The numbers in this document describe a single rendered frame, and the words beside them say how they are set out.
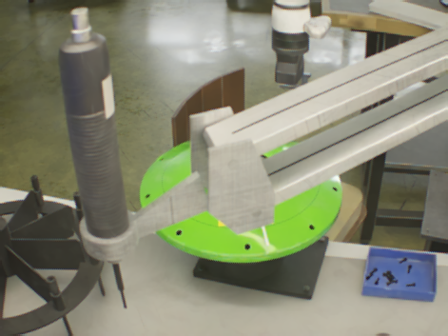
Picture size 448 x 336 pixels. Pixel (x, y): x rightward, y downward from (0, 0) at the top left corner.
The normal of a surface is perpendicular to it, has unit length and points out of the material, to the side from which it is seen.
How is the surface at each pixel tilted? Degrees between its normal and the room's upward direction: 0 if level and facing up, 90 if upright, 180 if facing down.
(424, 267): 0
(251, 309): 0
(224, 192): 90
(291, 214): 21
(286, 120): 17
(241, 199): 90
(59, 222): 86
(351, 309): 0
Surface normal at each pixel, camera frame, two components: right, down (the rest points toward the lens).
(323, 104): -0.28, -0.73
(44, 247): 0.02, 0.53
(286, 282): 0.00, -0.82
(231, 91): 0.65, 0.43
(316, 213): 0.32, -0.61
